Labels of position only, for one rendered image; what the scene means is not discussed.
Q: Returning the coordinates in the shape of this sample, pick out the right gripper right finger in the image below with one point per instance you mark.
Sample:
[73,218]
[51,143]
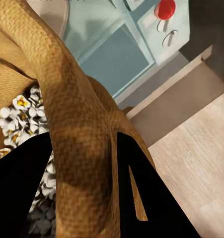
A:
[166,219]

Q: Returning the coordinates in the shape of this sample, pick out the microwave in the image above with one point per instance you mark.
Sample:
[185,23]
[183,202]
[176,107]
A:
[81,24]

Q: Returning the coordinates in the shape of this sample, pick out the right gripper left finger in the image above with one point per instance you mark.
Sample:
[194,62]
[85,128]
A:
[21,172]

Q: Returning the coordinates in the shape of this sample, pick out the popcorn bag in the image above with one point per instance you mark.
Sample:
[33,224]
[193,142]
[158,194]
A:
[83,121]

